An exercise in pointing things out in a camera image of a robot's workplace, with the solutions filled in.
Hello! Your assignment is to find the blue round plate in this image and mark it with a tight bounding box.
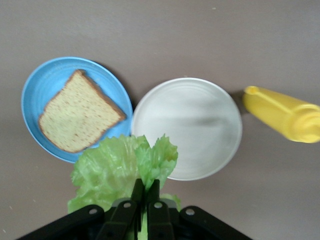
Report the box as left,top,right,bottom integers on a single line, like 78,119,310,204
21,56,133,165

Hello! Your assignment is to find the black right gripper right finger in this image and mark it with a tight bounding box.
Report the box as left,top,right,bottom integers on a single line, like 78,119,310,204
146,179,253,240

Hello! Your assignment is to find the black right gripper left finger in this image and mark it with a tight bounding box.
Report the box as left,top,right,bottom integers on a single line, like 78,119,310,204
14,178,145,240

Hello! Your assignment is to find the green lettuce leaf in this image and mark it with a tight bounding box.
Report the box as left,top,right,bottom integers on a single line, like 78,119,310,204
67,133,182,240

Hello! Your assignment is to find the beige round plate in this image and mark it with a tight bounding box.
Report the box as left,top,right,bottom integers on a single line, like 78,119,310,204
131,77,243,181

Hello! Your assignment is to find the yellow mustard squeeze bottle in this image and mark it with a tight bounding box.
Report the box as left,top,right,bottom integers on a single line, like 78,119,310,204
242,85,320,144

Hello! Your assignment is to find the brown bread slice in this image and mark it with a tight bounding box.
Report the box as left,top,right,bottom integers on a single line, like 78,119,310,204
38,69,127,154

